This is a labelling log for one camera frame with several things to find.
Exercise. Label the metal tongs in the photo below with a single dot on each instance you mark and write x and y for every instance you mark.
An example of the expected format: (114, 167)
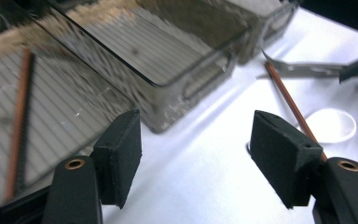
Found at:
(307, 69)

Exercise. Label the white ceramic spoon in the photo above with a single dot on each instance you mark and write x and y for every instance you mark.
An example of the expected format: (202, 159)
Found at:
(332, 124)

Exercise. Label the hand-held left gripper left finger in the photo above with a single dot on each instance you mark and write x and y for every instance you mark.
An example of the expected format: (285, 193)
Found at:
(118, 155)

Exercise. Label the brown chopstick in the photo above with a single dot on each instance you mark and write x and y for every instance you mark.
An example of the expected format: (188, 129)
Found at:
(287, 99)
(17, 124)

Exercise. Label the black chopstick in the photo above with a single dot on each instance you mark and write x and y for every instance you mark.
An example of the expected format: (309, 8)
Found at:
(28, 109)

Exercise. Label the transparent brown plastic bin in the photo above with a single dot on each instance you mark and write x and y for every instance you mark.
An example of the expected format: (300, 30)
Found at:
(74, 109)
(261, 25)
(152, 46)

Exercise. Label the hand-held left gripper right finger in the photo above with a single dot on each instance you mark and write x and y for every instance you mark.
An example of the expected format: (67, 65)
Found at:
(279, 155)

